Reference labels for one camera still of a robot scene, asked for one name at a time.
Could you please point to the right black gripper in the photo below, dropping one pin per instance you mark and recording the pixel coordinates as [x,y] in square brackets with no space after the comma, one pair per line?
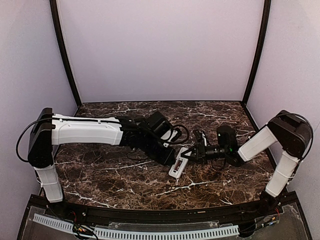
[198,150]

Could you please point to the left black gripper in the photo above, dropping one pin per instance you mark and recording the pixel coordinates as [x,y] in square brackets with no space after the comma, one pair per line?
[165,155]

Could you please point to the white remote control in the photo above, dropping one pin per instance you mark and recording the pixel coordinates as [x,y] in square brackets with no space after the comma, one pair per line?
[177,169]

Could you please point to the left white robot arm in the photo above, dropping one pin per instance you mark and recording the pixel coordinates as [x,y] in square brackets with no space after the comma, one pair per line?
[154,136]

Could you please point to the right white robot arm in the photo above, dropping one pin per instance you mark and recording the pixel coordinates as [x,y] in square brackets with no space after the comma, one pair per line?
[292,131]

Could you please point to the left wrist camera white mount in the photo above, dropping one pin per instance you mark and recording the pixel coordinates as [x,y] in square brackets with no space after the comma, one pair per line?
[171,136]

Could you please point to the black front rail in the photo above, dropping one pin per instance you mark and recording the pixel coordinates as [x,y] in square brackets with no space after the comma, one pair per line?
[239,213]

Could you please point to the left grey cable duct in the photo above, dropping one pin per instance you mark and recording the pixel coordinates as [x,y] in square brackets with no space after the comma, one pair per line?
[53,223]

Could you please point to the right black frame post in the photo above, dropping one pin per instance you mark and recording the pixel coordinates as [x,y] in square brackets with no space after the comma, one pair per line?
[258,51]

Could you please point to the black frame post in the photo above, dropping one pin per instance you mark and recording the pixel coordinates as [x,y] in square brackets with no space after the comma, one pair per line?
[63,52]
[258,51]

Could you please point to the left black frame post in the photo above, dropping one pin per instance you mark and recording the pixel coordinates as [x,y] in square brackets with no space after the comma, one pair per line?
[63,52]

